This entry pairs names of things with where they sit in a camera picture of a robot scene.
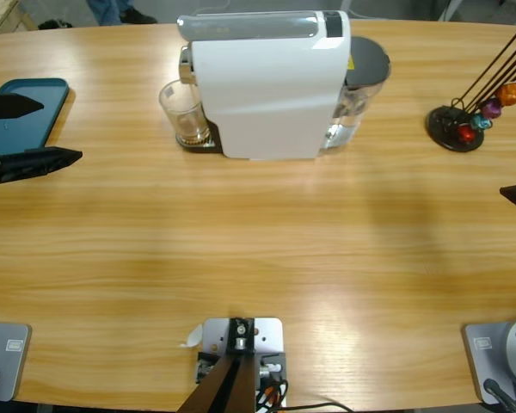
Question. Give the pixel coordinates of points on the clear drinking glass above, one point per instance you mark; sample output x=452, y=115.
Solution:
x=185, y=112

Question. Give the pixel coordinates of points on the red coffee capsule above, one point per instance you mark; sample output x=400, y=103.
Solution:
x=467, y=133

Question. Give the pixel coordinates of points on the teal coffee capsule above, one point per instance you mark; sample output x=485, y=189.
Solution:
x=480, y=122

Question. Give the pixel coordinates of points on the purple coffee capsule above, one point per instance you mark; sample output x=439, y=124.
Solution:
x=491, y=109

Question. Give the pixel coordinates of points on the orange coffee capsule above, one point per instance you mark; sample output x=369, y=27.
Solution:
x=509, y=94

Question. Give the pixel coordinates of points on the white capsule coffee machine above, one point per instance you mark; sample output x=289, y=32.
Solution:
x=262, y=86

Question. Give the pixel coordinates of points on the teal plastic tray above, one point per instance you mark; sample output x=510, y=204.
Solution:
x=38, y=129

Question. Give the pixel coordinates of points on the black object on floor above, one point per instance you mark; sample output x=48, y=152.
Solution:
x=56, y=24

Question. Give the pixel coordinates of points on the black capsule holder with rods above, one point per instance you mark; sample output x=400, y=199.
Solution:
x=445, y=125

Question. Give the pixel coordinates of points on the person in blue jeans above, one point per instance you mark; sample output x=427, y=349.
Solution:
x=107, y=10

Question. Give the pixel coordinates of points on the black shoe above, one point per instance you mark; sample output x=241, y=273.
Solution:
x=139, y=18

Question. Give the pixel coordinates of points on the white chair leg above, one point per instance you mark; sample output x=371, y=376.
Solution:
x=453, y=8

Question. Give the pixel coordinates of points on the white paper scrap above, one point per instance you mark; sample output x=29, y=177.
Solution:
x=194, y=337

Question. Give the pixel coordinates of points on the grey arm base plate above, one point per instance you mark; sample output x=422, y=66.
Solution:
x=13, y=361
x=481, y=357

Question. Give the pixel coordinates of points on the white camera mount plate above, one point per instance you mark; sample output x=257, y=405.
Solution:
x=268, y=333

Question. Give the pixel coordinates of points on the dark camera mount post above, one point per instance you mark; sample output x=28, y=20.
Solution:
x=223, y=387

